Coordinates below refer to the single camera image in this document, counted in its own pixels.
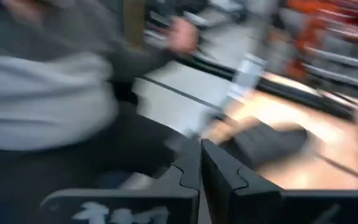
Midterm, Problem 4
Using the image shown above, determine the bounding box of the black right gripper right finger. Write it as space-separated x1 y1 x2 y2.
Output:
200 138 358 224

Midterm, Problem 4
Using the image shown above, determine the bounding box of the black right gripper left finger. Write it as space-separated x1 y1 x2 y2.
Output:
39 136 202 224

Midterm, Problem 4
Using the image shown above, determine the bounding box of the black slide sandal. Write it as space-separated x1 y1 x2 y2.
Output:
219 119 310 170

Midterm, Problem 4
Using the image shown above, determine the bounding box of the person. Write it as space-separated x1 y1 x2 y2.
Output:
0 0 200 224

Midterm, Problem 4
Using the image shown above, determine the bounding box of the orange metal rack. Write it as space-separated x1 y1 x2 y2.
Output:
278 0 358 86

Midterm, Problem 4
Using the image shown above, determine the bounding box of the person's hand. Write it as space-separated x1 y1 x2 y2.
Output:
165 16 201 54

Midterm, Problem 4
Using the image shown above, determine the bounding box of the black aluminium table frame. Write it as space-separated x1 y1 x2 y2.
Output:
144 27 358 124

